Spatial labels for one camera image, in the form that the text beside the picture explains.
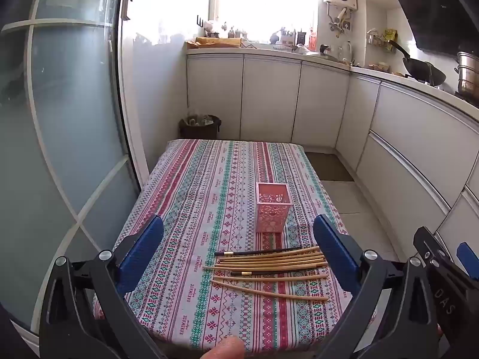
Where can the red bottle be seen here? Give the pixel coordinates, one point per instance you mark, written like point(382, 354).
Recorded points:
point(313, 39)

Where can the brown floor mat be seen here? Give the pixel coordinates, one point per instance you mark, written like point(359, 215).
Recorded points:
point(329, 166)

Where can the striped patterned tablecloth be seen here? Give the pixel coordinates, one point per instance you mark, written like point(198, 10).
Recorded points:
point(187, 194)

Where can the row of wooden chopsticks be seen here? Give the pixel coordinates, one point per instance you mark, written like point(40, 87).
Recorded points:
point(277, 263)

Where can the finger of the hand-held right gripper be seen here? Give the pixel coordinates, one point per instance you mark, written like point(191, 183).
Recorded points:
point(469, 260)

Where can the dark trash bin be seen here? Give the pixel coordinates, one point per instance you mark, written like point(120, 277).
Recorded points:
point(200, 127)

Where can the seasoning bottle caddy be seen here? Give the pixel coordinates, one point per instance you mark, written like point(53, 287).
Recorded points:
point(290, 37)

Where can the short black chopstick gold band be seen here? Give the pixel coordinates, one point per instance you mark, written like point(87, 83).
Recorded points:
point(241, 273)

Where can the black range hood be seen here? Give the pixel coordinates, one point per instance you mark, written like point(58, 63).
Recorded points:
point(438, 11)

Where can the white kitchen base cabinets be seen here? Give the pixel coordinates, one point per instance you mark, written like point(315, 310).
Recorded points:
point(404, 131)

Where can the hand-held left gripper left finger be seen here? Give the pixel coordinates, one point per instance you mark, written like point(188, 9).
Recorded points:
point(140, 254)

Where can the steel stock pot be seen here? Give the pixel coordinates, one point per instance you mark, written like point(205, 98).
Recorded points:
point(467, 73)

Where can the bright kitchen window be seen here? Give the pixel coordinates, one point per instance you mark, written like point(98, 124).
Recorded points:
point(267, 3)

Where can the frosted glass sliding door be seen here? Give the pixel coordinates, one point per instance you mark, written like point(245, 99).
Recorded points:
point(63, 127)

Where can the white plastic bag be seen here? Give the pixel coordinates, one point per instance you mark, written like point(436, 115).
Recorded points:
point(211, 27)

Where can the black wok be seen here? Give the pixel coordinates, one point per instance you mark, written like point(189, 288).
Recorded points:
point(424, 69)

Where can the pink perforated utensil holder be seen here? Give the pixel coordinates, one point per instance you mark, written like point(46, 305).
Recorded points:
point(273, 213)

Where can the person's left hand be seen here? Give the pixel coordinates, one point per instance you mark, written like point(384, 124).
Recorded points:
point(226, 349)

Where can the long black chopstick gold band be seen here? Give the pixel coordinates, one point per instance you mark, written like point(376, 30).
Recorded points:
point(254, 252)

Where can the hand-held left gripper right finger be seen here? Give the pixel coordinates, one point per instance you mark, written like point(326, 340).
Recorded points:
point(335, 254)

